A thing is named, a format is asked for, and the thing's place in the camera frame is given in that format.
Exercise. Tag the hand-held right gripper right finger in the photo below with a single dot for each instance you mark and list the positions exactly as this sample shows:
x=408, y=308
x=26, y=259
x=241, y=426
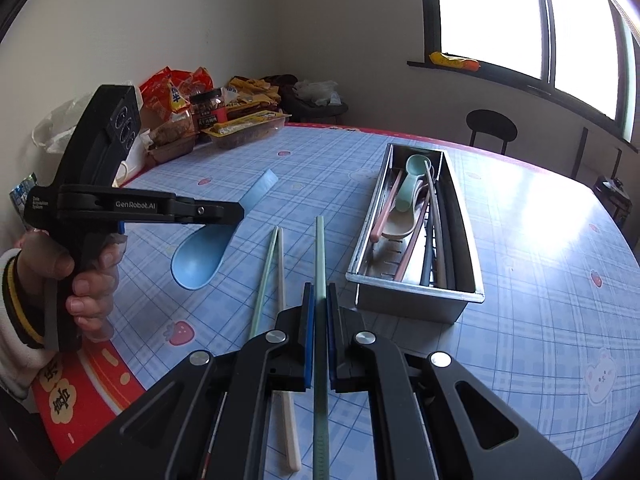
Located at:
x=331, y=340

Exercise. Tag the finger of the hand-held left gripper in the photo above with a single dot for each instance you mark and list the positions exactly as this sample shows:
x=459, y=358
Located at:
x=150, y=206

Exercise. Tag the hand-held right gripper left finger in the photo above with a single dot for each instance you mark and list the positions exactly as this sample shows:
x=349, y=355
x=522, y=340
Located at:
x=309, y=340

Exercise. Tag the light blue spoon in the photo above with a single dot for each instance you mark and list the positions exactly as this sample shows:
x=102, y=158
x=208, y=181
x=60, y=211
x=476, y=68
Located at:
x=200, y=260

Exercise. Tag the metal utensil tray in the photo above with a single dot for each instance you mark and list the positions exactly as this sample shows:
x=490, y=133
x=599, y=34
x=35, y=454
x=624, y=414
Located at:
x=415, y=305

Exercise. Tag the dark blue chopstick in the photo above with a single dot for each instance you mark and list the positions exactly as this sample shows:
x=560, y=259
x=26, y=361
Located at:
x=426, y=265

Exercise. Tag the pink spoon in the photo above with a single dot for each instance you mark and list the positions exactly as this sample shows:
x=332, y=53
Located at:
x=382, y=215

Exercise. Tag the person's left forearm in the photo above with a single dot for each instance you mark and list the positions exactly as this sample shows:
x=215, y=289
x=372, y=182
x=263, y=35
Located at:
x=20, y=320

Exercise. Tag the person's left hand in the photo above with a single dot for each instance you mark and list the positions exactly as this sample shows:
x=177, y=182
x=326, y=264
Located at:
x=95, y=285

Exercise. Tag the cream chopstick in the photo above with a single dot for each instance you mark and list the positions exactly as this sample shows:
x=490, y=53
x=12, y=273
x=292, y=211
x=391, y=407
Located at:
x=282, y=280

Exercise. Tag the brown snack box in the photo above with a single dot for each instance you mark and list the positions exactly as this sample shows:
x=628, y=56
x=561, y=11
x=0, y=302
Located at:
x=170, y=142

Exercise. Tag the light green chopstick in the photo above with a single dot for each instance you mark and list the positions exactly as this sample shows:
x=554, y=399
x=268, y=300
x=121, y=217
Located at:
x=264, y=285

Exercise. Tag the blue printed packet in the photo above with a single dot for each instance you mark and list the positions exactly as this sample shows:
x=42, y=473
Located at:
x=22, y=191

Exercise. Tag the red snack bag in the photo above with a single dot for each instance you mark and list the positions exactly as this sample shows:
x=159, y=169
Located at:
x=170, y=92

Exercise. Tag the black lid snack jar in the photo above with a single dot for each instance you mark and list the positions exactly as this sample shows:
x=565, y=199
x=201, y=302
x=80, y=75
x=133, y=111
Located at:
x=207, y=107

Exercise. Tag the brown chopstick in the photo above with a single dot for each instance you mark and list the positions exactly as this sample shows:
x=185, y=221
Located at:
x=412, y=245

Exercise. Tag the beige spoon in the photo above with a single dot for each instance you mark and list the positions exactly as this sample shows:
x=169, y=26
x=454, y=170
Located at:
x=400, y=225

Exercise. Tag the yellow snack bag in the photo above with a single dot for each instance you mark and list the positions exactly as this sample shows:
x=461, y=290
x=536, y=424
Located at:
x=252, y=91

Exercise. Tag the grey chopstick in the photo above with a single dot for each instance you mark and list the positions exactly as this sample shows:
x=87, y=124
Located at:
x=436, y=210

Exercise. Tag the dark brown bag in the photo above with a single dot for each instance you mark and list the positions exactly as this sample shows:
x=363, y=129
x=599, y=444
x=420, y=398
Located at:
x=282, y=81

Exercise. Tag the mint green spoon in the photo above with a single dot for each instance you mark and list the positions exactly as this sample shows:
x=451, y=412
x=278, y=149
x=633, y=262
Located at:
x=415, y=167

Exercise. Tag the dark round stool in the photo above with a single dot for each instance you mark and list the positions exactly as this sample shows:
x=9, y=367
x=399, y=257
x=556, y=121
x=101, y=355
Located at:
x=320, y=110

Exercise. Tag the crumpled white plastic bag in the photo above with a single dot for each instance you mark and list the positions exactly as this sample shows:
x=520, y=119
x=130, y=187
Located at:
x=315, y=91

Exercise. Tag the black round chair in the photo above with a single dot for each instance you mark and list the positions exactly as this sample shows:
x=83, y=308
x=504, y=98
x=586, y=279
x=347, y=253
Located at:
x=490, y=125

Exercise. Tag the yellow orange packet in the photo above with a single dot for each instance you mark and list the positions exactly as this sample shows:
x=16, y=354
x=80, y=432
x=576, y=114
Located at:
x=450, y=61

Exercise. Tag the black framed window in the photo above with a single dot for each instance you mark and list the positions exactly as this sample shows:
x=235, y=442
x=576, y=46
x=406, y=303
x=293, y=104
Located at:
x=490, y=10

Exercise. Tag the dark chair frame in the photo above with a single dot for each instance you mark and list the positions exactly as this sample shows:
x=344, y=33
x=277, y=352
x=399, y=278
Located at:
x=580, y=152

